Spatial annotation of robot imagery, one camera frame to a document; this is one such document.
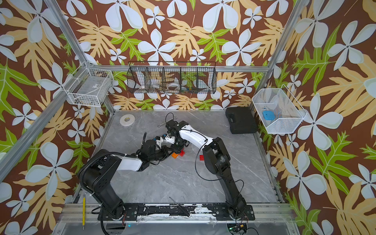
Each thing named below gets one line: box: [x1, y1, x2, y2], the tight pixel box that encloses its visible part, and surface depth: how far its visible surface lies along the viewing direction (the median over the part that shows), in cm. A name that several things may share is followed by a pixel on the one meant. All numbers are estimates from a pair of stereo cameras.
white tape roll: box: [119, 114, 136, 127], surface depth 117 cm
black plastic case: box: [225, 106, 258, 135], surface depth 111 cm
